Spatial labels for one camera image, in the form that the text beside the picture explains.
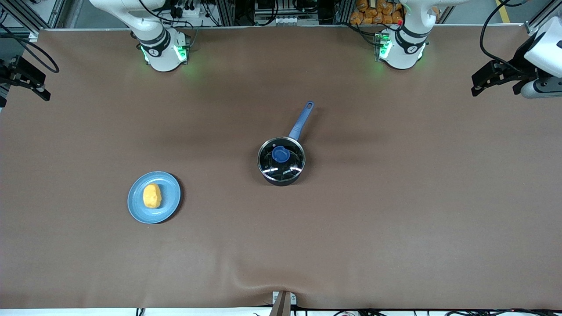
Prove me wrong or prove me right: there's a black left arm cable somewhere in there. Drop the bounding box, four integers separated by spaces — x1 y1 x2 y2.
480 0 534 71

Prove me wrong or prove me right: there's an aluminium frame profile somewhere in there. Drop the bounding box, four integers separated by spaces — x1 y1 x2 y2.
0 0 66 41
525 0 562 36

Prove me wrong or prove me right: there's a metal table edge bracket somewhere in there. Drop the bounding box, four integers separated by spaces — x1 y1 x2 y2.
269 291 297 316

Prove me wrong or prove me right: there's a glass lid with blue knob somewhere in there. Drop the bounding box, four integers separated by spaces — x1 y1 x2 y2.
258 137 305 181

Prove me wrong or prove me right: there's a dark pot with blue handle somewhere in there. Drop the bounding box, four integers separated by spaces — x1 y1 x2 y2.
257 101 315 187

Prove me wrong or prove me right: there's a blue round plate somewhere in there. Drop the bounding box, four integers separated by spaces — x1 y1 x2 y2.
127 171 181 224

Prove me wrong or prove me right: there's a yellow potato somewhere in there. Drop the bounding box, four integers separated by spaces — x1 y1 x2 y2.
143 183 162 209

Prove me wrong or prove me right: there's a metal equipment rack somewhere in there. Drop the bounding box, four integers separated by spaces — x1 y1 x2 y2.
254 0 300 26

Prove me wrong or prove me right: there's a brown table mat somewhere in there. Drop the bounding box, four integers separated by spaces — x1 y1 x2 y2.
0 24 562 310

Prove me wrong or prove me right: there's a white power strip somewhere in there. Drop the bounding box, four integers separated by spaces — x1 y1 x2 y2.
171 0 207 18

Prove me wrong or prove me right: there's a pile of orange items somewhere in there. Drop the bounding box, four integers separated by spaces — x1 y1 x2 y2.
350 0 404 25

